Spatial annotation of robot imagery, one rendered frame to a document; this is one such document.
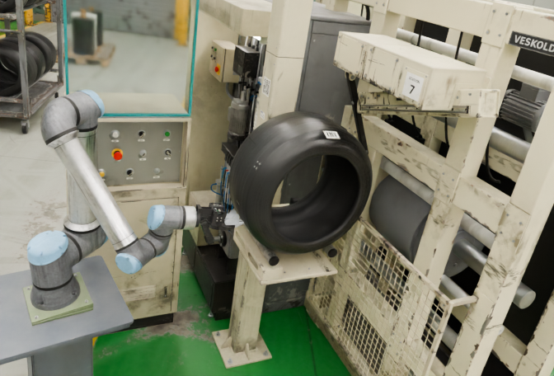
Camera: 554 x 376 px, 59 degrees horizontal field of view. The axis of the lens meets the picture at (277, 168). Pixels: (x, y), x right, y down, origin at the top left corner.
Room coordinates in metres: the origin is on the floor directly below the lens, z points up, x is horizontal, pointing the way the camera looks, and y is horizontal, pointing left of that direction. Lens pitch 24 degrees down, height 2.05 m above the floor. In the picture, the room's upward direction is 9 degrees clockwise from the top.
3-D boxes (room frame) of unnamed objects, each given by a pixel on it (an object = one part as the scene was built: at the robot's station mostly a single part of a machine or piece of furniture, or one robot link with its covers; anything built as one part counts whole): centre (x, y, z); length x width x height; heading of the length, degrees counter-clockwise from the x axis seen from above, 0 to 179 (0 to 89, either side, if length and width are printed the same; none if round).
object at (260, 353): (2.11, 0.04, 0.02); 0.27 x 0.27 x 0.04; 27
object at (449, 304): (1.83, -0.49, 0.65); 0.90 x 0.02 x 0.70; 27
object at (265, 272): (1.82, 0.03, 0.84); 0.36 x 0.09 x 0.06; 27
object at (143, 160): (2.24, 0.78, 0.63); 0.56 x 0.41 x 1.27; 117
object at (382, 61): (1.91, -0.41, 1.71); 0.61 x 0.25 x 0.15; 27
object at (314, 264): (1.89, -0.09, 0.80); 0.37 x 0.36 x 0.02; 117
